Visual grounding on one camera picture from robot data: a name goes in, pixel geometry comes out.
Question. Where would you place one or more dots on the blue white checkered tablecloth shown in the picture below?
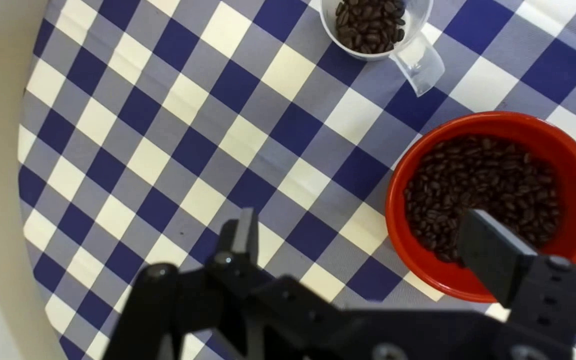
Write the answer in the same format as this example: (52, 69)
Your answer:
(151, 122)

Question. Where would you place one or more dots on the red bowl with coffee beans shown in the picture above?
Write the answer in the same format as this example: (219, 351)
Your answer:
(514, 167)

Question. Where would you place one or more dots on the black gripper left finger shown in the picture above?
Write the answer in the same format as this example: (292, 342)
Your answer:
(238, 238)

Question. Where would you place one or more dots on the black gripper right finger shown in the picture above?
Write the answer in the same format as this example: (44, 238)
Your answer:
(493, 252)

